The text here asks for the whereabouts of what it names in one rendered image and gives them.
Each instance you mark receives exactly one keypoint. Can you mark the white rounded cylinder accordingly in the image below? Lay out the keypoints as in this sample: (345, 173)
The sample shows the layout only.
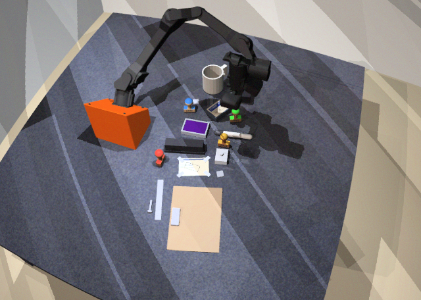
(233, 134)

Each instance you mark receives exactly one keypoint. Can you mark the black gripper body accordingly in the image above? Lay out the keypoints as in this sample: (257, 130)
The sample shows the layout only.
(233, 101)

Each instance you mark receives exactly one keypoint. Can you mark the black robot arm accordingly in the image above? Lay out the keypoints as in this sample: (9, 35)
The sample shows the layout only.
(256, 68)

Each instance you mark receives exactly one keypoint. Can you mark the grey mug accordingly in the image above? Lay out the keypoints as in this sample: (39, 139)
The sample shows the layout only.
(213, 78)

